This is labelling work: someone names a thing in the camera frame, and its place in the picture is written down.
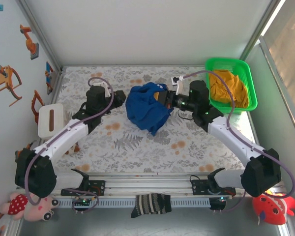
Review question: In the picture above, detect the aluminium frame post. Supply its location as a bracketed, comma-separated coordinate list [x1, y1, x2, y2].
[15, 0, 64, 74]
[240, 0, 287, 61]

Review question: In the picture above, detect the orange crumpled garment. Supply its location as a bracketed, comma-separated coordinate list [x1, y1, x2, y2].
[208, 69, 250, 109]

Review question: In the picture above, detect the small brown white plush dog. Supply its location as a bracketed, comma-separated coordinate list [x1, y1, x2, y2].
[63, 142, 81, 155]

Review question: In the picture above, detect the floral patterned tablecloth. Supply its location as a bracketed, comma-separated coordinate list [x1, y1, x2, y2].
[49, 65, 252, 174]

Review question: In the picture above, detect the blue t-shirt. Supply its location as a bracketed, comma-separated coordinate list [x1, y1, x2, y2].
[125, 82, 175, 137]

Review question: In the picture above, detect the red plush fish toy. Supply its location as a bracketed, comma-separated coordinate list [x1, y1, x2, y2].
[252, 193, 295, 226]

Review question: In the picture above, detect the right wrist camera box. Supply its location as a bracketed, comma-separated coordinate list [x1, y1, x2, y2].
[171, 75, 185, 94]

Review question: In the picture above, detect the orange robot sticker grey base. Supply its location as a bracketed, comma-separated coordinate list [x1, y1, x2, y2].
[19, 24, 39, 61]

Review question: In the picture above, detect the white slotted cable duct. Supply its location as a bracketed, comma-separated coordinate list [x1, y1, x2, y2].
[56, 198, 211, 208]

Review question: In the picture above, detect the orange machine wall sticker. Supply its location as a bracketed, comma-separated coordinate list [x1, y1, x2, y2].
[0, 65, 23, 108]

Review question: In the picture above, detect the pink plush pig toy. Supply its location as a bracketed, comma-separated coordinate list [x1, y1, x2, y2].
[0, 191, 60, 222]

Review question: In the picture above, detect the black white striped sock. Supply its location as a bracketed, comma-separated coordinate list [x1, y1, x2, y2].
[130, 193, 173, 219]

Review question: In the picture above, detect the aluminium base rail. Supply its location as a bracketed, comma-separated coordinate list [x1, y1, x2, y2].
[16, 172, 285, 197]

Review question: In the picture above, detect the small circuit board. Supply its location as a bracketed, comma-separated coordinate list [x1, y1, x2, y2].
[209, 196, 228, 211]
[72, 198, 93, 207]

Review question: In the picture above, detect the blue orange gripper wall sticker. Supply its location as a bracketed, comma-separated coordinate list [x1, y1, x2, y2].
[45, 61, 54, 95]

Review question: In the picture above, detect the aluminium side panel rail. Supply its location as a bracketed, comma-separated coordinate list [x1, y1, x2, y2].
[259, 35, 295, 148]

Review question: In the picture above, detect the green plastic basket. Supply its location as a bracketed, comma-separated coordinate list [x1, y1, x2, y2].
[205, 57, 258, 113]

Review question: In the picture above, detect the white tissue box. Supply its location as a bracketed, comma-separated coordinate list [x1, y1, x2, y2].
[37, 103, 64, 140]

